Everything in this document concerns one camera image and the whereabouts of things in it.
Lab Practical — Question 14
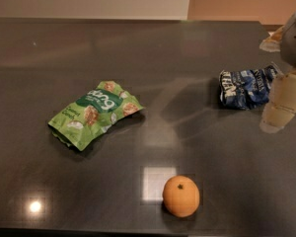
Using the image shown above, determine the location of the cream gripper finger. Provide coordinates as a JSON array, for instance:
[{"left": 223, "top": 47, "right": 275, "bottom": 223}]
[
  {"left": 259, "top": 26, "right": 283, "bottom": 52},
  {"left": 259, "top": 70, "right": 296, "bottom": 133}
]

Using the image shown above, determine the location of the blue chip bag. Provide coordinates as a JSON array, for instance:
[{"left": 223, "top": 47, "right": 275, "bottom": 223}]
[{"left": 219, "top": 64, "right": 281, "bottom": 110}]

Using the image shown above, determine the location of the green snack bag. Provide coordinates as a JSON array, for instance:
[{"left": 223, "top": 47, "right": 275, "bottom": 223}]
[{"left": 48, "top": 81, "right": 144, "bottom": 151}]

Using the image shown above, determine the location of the orange fruit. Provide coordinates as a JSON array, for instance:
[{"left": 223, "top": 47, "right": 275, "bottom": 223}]
[{"left": 163, "top": 176, "right": 200, "bottom": 217}]

